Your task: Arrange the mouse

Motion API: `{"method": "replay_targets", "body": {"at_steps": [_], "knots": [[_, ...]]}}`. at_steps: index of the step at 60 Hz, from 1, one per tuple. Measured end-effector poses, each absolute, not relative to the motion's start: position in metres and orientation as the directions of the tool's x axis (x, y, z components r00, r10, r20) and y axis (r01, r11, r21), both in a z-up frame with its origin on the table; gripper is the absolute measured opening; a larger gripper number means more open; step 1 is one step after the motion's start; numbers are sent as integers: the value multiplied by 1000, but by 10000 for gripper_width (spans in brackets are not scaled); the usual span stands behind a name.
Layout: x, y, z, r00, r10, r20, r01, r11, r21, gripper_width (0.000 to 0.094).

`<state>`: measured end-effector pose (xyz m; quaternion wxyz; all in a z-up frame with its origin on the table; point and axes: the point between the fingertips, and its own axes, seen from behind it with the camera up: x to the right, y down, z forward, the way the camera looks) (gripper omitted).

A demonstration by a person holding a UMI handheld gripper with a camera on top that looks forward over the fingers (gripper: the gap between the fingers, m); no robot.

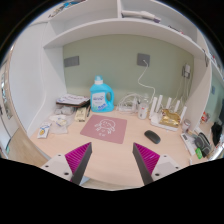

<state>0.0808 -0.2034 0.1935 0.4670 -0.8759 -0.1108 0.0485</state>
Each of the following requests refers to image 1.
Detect clear plastic bag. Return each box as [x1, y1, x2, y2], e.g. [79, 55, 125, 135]
[49, 114, 74, 134]

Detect white shelf unit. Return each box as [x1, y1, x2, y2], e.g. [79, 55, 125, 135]
[26, 0, 214, 138]

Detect black pouch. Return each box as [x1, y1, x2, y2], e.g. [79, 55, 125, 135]
[195, 132, 211, 157]

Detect clear plastic bottle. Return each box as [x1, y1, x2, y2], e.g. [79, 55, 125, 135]
[138, 94, 149, 120]

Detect beige box packet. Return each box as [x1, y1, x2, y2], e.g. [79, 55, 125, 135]
[75, 107, 87, 122]

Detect stacked books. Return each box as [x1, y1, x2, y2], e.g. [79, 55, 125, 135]
[56, 94, 90, 107]

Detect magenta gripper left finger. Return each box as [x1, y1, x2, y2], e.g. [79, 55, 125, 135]
[40, 142, 93, 186]

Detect white wifi router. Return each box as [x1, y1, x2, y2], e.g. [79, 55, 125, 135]
[149, 95, 187, 131]

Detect white power strip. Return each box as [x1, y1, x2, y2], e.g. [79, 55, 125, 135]
[116, 105, 136, 112]

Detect white cable to outlet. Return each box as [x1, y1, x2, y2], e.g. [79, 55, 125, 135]
[137, 59, 157, 101]

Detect white wall charger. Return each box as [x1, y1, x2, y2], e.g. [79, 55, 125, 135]
[182, 64, 191, 78]

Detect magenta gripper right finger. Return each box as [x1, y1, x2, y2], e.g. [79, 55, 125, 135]
[132, 142, 183, 186]

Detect gold foil packet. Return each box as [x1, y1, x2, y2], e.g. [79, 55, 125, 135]
[159, 109, 180, 128]

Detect grey wall outlet left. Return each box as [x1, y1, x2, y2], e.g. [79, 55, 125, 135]
[64, 56, 80, 67]

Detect black computer mouse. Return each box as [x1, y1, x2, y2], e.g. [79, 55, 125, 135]
[144, 130, 161, 144]

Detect green small object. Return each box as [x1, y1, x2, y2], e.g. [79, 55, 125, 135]
[195, 148, 203, 159]

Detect grey wall outlet right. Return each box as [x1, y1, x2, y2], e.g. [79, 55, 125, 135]
[137, 53, 150, 66]

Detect blue detergent bottle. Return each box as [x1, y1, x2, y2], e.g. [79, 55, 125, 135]
[90, 75, 114, 113]

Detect pink mouse pad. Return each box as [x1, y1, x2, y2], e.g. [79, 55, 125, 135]
[80, 115, 127, 144]

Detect small glass jar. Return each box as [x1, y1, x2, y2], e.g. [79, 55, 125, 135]
[182, 119, 191, 132]

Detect grey wall outlet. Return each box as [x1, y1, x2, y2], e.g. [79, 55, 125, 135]
[137, 53, 150, 66]
[64, 56, 80, 67]

